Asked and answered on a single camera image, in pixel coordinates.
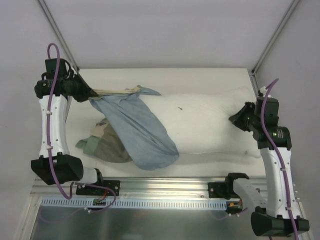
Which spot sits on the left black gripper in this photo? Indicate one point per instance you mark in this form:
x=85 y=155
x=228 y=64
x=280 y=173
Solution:
x=81 y=88

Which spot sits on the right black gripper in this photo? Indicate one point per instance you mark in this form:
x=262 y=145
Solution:
x=244 y=117

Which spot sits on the white pillow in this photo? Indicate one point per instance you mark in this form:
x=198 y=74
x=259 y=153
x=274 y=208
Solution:
x=199 y=123

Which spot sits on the patchwork green beige pillowcase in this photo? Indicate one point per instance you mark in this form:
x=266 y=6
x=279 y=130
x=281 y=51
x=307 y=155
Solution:
x=129 y=131

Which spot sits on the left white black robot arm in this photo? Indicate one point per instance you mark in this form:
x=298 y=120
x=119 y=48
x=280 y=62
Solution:
x=55 y=164

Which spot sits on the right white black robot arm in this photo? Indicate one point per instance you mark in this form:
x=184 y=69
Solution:
x=278 y=215

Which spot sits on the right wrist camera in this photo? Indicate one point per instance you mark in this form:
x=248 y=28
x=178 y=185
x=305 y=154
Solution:
x=271 y=108

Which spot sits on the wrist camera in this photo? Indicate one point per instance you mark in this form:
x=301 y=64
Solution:
x=64 y=69
x=271 y=108

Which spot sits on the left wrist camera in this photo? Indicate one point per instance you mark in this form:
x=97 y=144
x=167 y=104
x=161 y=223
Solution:
x=64 y=69

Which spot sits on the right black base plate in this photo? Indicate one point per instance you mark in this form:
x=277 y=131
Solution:
x=220 y=190

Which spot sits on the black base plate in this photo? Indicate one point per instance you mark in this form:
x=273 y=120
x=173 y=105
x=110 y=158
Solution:
x=220 y=190
x=108 y=188

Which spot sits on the left aluminium frame post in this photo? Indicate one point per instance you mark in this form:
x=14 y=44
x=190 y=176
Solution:
x=43 y=5

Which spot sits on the aluminium frame post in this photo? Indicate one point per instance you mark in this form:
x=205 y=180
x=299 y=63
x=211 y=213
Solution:
x=275 y=35
x=43 y=5

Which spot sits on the right aluminium frame post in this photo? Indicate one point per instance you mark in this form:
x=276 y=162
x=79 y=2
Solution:
x=275 y=35

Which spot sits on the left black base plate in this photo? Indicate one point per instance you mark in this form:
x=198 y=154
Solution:
x=108 y=188

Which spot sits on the aluminium mounting rail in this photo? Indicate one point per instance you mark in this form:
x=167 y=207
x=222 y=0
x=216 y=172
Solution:
x=153 y=187

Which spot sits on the white slotted cable duct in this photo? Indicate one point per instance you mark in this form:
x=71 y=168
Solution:
x=125 y=203

